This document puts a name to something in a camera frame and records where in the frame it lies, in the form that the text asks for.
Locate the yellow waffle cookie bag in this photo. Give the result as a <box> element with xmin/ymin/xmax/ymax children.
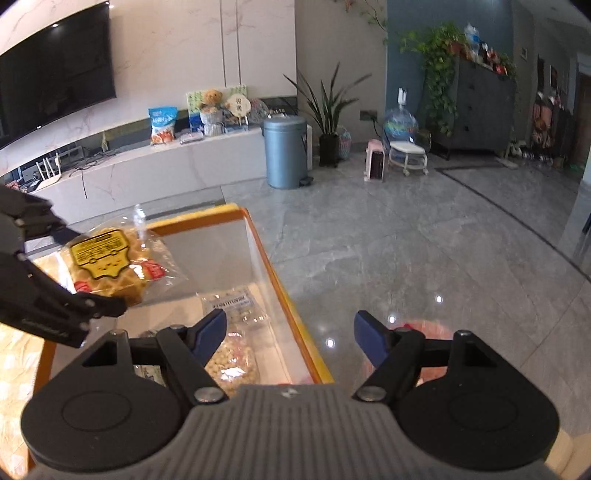
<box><xmin>59</xmin><ymin>204</ymin><xmax>187</xmax><ymax>307</ymax></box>

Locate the white puffed snack bag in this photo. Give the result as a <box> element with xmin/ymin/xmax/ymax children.
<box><xmin>205</xmin><ymin>323</ymin><xmax>260</xmax><ymax>397</ymax></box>

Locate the white green printed snack bag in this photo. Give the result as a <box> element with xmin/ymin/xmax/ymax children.
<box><xmin>133</xmin><ymin>365</ymin><xmax>166</xmax><ymax>387</ymax></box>

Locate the clear bag of round candies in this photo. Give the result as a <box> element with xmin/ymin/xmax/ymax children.
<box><xmin>200</xmin><ymin>286</ymin><xmax>269</xmax><ymax>326</ymax></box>

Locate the white wifi router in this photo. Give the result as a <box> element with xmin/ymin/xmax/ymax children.
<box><xmin>35</xmin><ymin>153</ymin><xmax>62</xmax><ymax>190</ymax></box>

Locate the yellow checkered tablecloth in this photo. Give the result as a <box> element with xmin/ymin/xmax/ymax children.
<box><xmin>0</xmin><ymin>248</ymin><xmax>66</xmax><ymax>480</ymax></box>

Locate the blue white snack bag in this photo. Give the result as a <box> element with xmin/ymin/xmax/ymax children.
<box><xmin>148</xmin><ymin>106</ymin><xmax>178</xmax><ymax>145</ymax></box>

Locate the orange cardboard box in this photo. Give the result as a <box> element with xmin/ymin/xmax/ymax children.
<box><xmin>27</xmin><ymin>202</ymin><xmax>336</xmax><ymax>471</ymax></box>

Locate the white marble tv console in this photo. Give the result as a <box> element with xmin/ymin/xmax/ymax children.
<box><xmin>0</xmin><ymin>126</ymin><xmax>270</xmax><ymax>227</ymax></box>

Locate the green picture board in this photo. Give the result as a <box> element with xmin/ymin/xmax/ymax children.
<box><xmin>185</xmin><ymin>85</ymin><xmax>249</xmax><ymax>113</ymax></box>

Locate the brown teddy bear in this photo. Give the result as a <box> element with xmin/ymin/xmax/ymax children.
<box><xmin>199</xmin><ymin>89</ymin><xmax>223</xmax><ymax>137</ymax></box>

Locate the round paper fan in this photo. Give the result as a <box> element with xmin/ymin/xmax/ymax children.
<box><xmin>225</xmin><ymin>93</ymin><xmax>252</xmax><ymax>125</ymax></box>

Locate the white round stool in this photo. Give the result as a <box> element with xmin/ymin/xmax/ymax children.
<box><xmin>388</xmin><ymin>141</ymin><xmax>429</xmax><ymax>176</ymax></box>

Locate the pink space heater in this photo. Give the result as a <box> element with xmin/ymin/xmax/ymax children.
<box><xmin>363</xmin><ymin>139</ymin><xmax>387</xmax><ymax>182</ymax></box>

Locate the blue grey trash bin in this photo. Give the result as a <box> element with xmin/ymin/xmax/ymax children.
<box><xmin>262</xmin><ymin>116</ymin><xmax>314</xmax><ymax>190</ymax></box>

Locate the blue water jug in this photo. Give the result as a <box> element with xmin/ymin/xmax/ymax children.
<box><xmin>383</xmin><ymin>88</ymin><xmax>419</xmax><ymax>146</ymax></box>

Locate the dark grey cabinet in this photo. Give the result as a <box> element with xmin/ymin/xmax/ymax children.
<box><xmin>433</xmin><ymin>59</ymin><xmax>516</xmax><ymax>156</ymax></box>

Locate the tall leafy potted plant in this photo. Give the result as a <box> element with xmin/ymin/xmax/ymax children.
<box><xmin>283</xmin><ymin>62</ymin><xmax>373</xmax><ymax>167</ymax></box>

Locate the trailing green ivy plant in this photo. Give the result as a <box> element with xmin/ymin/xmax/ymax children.
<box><xmin>400</xmin><ymin>22</ymin><xmax>466</xmax><ymax>137</ymax></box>

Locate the black wall television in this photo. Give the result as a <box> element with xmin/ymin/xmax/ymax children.
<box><xmin>0</xmin><ymin>2</ymin><xmax>116</xmax><ymax>147</ymax></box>

